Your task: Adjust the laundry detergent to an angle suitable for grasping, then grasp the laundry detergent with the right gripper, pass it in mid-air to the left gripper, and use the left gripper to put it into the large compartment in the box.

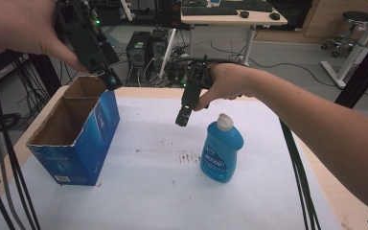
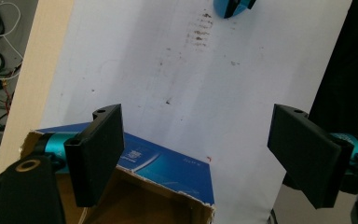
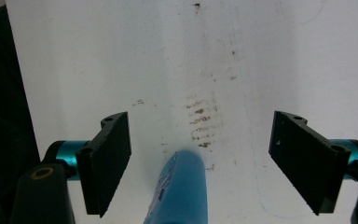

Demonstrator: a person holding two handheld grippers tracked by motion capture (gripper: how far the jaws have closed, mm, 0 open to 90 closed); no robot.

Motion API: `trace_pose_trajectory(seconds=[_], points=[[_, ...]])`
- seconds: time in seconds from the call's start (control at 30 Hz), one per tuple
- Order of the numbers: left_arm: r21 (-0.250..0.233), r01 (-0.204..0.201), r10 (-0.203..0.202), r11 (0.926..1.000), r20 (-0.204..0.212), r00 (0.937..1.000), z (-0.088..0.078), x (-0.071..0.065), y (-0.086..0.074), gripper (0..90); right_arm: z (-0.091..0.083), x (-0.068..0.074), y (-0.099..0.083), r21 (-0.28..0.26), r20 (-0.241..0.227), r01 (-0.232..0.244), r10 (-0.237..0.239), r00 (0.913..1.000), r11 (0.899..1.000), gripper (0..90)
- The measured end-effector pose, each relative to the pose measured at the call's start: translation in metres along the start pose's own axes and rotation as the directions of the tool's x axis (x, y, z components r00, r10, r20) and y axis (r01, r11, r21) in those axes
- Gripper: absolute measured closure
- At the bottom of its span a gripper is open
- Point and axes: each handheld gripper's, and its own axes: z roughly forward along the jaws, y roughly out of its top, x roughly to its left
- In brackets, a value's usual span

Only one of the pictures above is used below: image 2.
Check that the white table cover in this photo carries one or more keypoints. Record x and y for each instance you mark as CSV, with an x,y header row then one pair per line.
x,y
167,68

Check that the blue cardboard box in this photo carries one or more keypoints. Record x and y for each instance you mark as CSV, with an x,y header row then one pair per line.
x,y
167,171

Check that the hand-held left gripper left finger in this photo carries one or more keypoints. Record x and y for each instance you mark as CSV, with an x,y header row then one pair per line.
x,y
94,155

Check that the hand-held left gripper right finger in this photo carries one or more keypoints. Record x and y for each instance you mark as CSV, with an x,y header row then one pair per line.
x,y
304,152

